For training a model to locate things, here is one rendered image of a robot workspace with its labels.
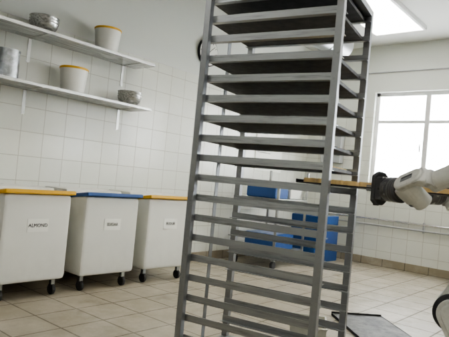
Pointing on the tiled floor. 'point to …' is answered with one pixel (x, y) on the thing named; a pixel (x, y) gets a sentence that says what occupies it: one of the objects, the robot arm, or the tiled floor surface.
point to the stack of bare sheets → (370, 325)
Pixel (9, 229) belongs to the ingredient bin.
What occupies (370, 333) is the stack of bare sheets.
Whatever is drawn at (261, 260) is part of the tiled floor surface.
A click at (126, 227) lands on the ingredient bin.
